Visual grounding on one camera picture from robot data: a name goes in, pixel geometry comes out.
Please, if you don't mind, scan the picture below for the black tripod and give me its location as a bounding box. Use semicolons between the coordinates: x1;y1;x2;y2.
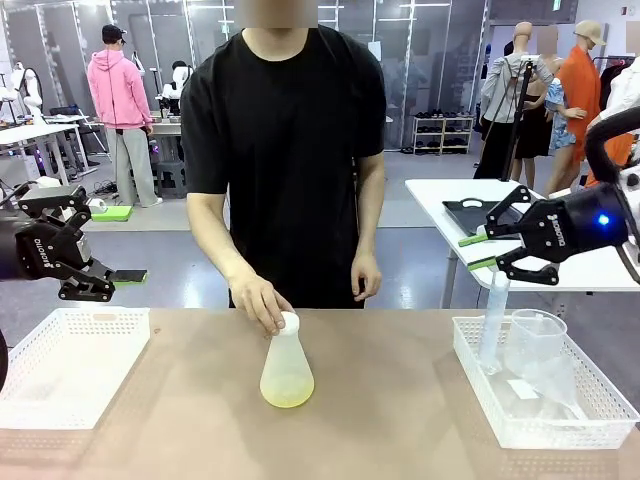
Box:
499;54;539;184

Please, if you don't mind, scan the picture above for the white label sticker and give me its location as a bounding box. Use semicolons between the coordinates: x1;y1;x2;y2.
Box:
506;378;540;400

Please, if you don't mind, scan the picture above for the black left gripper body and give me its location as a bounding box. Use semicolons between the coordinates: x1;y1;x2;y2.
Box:
0;218;95;281

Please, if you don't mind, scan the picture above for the white background desk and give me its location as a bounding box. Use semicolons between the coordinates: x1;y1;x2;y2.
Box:
0;122;84;186

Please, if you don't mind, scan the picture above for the grey plastic stool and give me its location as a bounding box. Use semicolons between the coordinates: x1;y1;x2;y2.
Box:
152;160;187;197

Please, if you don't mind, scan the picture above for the translucent plastic funnel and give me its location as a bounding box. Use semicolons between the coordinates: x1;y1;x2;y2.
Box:
519;349;589;421

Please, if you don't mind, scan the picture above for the white and black robot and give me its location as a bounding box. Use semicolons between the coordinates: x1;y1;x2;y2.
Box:
158;60;194;114

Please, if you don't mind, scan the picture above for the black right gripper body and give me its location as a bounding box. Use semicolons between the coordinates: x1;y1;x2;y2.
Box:
522;183;630;261

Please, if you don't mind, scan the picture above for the orange garment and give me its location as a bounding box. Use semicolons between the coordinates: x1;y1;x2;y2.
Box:
582;133;634;187

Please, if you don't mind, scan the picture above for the black plastic tray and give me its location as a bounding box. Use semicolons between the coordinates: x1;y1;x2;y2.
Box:
441;197;521;237

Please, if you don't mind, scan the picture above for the person in black t-shirt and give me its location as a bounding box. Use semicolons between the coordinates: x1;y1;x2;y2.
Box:
179;0;387;310

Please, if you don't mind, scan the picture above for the person's left hand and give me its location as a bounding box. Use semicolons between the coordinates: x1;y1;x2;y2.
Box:
350;254;384;302

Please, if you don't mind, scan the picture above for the black cable sleeve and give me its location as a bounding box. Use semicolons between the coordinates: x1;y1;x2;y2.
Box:
0;327;10;394

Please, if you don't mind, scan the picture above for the clear plastic graduated cylinder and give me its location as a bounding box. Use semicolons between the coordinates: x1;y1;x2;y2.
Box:
477;269;512;376

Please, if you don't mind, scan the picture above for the white jacket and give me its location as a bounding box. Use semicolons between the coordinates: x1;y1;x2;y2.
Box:
597;62;640;126

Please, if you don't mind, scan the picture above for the person's right forearm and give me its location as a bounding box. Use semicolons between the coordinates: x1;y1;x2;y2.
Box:
189;199;264;287

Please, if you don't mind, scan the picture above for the person's left forearm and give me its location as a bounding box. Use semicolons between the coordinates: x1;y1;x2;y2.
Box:
352;189;387;261

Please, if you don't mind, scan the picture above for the mannequin in grey shirt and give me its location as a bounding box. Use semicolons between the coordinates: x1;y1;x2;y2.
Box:
472;22;556;181

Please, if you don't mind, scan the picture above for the clear plastic beaker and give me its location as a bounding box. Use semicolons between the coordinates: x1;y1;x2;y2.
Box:
503;308;569;381

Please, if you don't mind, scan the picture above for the white shoe rack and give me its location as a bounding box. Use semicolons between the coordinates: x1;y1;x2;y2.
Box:
412;113;475;155

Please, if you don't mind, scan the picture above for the person in pink hoodie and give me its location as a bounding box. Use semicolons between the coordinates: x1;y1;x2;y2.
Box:
87;23;164;209

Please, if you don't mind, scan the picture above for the white background workbench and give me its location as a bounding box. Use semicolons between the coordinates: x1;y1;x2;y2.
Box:
149;115;182;166

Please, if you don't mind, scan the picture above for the mannequin in blue floral dress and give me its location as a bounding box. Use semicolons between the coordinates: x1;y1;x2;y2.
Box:
544;57;586;151

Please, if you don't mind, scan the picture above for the white perforated plastic basket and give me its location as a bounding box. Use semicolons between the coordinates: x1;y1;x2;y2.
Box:
0;307;152;431
452;314;640;450

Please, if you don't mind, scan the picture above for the person's right hand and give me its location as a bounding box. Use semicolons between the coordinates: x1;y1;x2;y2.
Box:
228;273;295;336

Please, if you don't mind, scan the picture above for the white side table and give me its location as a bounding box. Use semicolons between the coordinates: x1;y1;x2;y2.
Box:
403;177;640;311

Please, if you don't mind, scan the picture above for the black braided cable bundle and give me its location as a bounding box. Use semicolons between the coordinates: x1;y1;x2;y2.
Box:
583;105;640;186

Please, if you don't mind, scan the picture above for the translucent plastic conical flask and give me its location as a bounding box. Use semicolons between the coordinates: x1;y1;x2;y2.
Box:
258;327;317;409

